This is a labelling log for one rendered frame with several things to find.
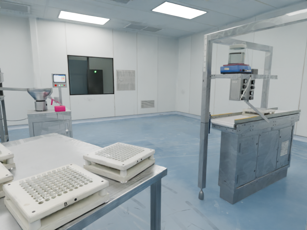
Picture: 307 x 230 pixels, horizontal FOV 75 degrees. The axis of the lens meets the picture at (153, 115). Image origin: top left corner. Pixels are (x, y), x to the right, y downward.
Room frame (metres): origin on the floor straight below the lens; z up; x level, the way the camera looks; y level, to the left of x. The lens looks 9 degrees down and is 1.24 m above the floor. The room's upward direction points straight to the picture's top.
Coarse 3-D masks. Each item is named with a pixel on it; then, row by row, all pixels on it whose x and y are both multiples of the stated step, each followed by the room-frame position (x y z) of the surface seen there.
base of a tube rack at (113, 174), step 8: (144, 160) 0.93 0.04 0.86; (152, 160) 0.94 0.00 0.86; (88, 168) 0.86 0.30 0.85; (96, 168) 0.84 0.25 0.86; (104, 168) 0.84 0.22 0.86; (136, 168) 0.84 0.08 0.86; (144, 168) 0.88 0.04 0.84; (104, 176) 0.81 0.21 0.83; (112, 176) 0.78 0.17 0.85; (120, 176) 0.76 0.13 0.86; (128, 176) 0.78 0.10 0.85
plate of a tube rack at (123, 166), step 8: (112, 144) 1.04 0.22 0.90; (128, 144) 1.04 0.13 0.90; (144, 152) 0.92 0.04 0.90; (152, 152) 0.94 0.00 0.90; (88, 160) 0.86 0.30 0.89; (96, 160) 0.83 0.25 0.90; (104, 160) 0.82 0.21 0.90; (112, 160) 0.82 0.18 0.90; (128, 160) 0.82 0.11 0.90; (136, 160) 0.82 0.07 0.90; (120, 168) 0.76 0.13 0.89
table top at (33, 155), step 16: (16, 144) 1.26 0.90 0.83; (32, 144) 1.26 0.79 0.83; (48, 144) 1.26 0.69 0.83; (64, 144) 1.26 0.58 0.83; (80, 144) 1.26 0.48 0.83; (16, 160) 0.99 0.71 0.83; (32, 160) 0.99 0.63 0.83; (48, 160) 0.99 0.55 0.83; (64, 160) 0.99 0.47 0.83; (80, 160) 0.99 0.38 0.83; (16, 176) 0.81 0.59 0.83; (144, 176) 0.82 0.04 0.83; (160, 176) 0.86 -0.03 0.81; (112, 192) 0.69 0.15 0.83; (128, 192) 0.69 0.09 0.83; (0, 208) 0.59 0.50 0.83; (96, 208) 0.59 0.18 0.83; (112, 208) 0.63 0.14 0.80; (0, 224) 0.51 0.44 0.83; (16, 224) 0.52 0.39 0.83; (64, 224) 0.52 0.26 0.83; (80, 224) 0.53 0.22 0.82
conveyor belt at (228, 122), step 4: (276, 112) 2.45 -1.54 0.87; (280, 112) 2.46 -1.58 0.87; (232, 116) 2.14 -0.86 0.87; (236, 116) 2.14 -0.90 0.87; (240, 116) 2.14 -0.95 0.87; (244, 116) 2.14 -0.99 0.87; (248, 116) 2.14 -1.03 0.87; (252, 116) 2.14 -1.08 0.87; (276, 116) 2.17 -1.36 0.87; (212, 120) 1.96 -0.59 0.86; (216, 120) 1.93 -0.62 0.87; (220, 120) 1.90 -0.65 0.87; (224, 120) 1.90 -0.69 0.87; (228, 120) 1.90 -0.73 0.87; (232, 120) 1.90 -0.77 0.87; (252, 120) 1.92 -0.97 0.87; (216, 124) 1.92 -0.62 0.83; (220, 124) 1.87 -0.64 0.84; (224, 124) 1.83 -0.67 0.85; (228, 124) 1.80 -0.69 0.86; (232, 124) 1.77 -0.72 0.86
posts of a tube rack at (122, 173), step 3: (150, 156) 0.94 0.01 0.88; (150, 159) 0.94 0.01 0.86; (87, 162) 0.87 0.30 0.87; (90, 162) 0.88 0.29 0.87; (120, 171) 0.77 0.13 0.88; (123, 171) 0.76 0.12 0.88; (126, 171) 0.77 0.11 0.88; (120, 174) 0.77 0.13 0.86; (123, 174) 0.76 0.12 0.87; (126, 174) 0.77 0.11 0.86
